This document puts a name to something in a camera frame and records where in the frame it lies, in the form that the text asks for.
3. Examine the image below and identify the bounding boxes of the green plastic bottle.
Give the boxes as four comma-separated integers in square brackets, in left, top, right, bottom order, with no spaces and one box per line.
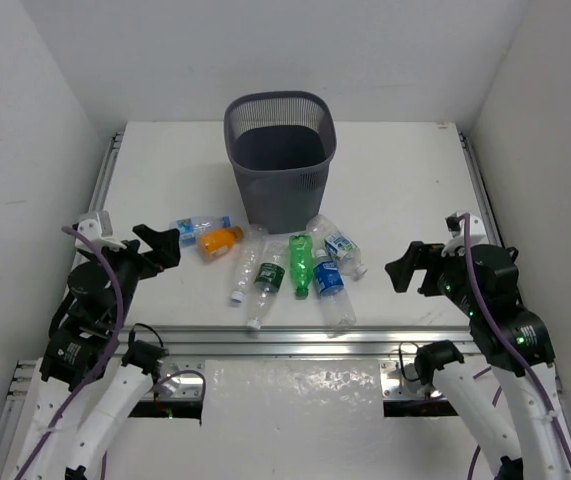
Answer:
[289,234,313,299]

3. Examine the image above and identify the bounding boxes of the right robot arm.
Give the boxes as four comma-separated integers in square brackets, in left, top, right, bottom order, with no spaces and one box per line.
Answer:
[385,241,571,479]

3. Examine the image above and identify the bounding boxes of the clear bottle blue label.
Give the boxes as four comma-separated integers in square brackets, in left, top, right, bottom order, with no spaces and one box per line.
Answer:
[313,249,357,329]

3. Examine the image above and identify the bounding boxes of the clear bottle white cap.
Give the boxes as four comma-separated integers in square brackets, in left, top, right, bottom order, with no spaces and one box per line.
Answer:
[229,223,271,306]

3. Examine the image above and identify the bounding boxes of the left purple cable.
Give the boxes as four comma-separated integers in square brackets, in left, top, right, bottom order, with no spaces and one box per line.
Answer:
[13,225,206,480]

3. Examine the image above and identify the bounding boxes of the left aluminium side rail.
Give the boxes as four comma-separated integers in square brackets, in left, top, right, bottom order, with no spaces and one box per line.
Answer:
[88,131,124,211]

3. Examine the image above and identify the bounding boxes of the grey mesh waste bin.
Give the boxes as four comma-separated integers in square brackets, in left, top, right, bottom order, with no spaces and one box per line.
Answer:
[223,91,337,235]

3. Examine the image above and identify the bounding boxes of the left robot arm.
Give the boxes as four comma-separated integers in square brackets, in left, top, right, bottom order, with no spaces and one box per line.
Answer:
[9,217,181,479]

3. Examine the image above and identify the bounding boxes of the aluminium side rail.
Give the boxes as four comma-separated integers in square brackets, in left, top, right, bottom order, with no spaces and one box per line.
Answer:
[88,131,124,211]
[458,130,504,246]

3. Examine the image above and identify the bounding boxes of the clear bottle colourful label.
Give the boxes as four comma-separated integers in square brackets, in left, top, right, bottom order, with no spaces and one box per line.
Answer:
[169,216,231,246]

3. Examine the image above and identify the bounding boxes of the right aluminium side rail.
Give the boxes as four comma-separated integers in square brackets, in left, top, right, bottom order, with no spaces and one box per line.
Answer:
[458,130,504,246]

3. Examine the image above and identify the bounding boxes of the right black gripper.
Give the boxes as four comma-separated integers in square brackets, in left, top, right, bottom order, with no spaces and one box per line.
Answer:
[385,237,480,314]

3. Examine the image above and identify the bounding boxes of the clear bottle white green label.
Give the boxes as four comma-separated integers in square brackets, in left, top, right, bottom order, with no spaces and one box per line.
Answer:
[306,214,368,280]

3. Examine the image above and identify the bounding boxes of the orange juice bottle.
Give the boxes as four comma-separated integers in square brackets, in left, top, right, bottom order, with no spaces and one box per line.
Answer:
[197,226,244,262]

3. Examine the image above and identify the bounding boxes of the aluminium front rail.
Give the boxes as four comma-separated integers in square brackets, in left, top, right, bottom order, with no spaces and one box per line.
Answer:
[7,323,564,401]

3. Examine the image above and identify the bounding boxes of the clear bottle dark green label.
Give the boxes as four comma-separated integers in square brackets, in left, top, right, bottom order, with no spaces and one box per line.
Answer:
[245,240,289,331]

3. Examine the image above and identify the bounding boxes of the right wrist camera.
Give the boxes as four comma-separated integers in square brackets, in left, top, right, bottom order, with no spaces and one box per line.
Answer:
[441,212,487,257]

